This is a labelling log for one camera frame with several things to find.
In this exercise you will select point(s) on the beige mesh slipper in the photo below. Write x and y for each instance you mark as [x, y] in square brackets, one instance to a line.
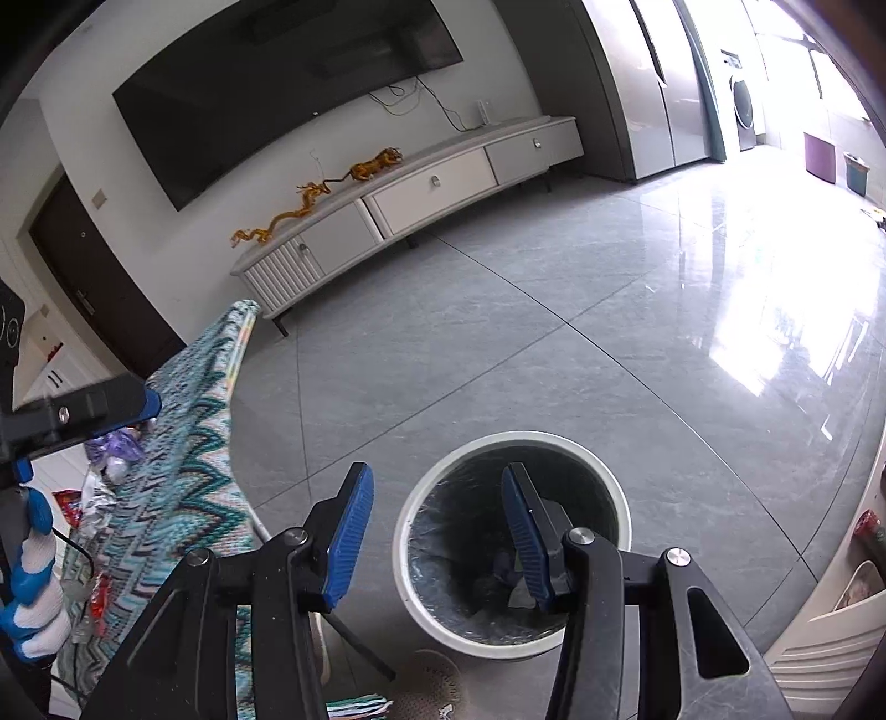
[429, 685]

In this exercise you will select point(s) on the dark brown door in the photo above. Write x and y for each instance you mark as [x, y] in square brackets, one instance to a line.
[90, 291]

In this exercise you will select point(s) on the white ribbed shelf unit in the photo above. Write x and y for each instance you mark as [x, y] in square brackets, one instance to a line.
[817, 658]

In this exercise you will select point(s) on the purple plastic wrapper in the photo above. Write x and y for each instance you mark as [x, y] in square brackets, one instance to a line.
[118, 446]

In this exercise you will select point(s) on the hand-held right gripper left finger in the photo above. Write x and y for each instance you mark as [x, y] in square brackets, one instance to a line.
[349, 540]

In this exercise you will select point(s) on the red snack wrapper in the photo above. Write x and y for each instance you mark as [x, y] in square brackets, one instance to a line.
[66, 502]

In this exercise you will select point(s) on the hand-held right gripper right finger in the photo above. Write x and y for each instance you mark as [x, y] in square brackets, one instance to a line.
[529, 540]

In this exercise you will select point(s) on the white television cabinet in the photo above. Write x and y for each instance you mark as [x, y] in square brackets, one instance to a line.
[429, 183]

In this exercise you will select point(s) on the person's left hand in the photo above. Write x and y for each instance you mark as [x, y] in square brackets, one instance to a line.
[34, 595]

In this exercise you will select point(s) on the white router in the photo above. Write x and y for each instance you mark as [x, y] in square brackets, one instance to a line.
[484, 112]

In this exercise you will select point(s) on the golden tiger figurine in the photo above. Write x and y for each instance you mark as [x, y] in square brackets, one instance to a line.
[374, 166]

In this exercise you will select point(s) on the zigzag knitted blanket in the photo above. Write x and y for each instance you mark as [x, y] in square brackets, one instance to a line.
[180, 443]

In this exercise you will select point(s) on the black bin liner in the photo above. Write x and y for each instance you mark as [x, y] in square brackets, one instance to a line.
[450, 526]

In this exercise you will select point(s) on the white wall cabinet unit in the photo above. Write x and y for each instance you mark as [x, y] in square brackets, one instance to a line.
[69, 374]

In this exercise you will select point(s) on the golden dragon figurine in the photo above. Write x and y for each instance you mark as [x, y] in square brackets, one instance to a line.
[297, 204]

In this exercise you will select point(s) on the white washing machine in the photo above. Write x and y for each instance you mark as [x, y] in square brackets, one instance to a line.
[744, 104]

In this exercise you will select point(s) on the small dark floor object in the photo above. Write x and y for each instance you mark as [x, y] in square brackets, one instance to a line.
[875, 216]

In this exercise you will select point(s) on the wall-mounted black television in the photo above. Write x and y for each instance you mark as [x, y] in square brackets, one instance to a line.
[277, 90]

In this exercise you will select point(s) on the white round trash bin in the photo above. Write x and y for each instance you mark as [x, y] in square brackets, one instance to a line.
[429, 623]

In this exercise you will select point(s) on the silver foil wrapper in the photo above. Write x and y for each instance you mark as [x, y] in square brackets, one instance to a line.
[100, 502]

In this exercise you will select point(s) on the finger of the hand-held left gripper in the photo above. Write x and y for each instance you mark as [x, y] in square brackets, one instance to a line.
[104, 405]

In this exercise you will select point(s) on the grey double-door fridge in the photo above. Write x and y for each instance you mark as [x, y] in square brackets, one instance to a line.
[650, 90]

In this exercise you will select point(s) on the black table leg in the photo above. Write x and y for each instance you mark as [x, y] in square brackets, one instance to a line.
[356, 647]

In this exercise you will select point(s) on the wall light switch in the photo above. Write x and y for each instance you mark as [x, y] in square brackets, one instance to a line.
[100, 198]

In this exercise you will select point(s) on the teal bin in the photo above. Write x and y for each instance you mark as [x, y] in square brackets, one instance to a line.
[857, 174]

